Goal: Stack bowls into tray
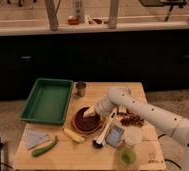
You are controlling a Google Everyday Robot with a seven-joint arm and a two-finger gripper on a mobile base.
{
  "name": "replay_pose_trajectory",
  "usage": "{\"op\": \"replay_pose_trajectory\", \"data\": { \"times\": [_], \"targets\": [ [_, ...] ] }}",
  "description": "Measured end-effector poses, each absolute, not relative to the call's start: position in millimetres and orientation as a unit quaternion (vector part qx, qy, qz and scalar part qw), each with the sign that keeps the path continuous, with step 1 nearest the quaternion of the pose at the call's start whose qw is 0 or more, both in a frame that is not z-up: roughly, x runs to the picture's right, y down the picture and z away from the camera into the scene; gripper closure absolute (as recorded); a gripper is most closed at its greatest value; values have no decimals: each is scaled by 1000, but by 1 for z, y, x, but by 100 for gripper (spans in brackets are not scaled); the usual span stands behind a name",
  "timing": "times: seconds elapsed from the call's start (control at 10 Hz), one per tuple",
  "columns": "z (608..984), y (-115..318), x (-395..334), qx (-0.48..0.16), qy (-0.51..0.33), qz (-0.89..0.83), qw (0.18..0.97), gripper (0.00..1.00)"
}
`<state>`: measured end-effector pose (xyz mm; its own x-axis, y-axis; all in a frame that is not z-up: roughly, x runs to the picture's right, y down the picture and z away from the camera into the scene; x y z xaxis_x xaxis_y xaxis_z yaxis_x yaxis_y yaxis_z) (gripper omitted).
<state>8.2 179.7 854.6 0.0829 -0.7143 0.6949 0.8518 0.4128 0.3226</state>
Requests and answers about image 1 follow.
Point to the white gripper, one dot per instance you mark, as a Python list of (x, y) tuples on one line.
[(103, 108)]

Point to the dark red bowl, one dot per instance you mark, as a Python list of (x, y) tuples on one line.
[(86, 125)]

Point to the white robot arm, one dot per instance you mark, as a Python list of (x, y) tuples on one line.
[(174, 125)]

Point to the green plastic tray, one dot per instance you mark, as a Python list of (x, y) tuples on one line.
[(48, 102)]

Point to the small metal cup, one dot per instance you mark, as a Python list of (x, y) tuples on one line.
[(81, 87)]

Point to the white black brush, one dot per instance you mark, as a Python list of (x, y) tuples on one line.
[(99, 141)]

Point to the blue grey sponge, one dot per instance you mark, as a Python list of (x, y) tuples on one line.
[(114, 136)]

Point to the brown dried food pile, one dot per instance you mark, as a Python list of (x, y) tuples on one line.
[(132, 120)]

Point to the green cucumber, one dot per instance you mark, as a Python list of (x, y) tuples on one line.
[(42, 150)]

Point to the green clear cup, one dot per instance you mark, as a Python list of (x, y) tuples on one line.
[(127, 156)]

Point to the grey folded cloth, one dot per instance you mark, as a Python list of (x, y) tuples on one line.
[(34, 138)]

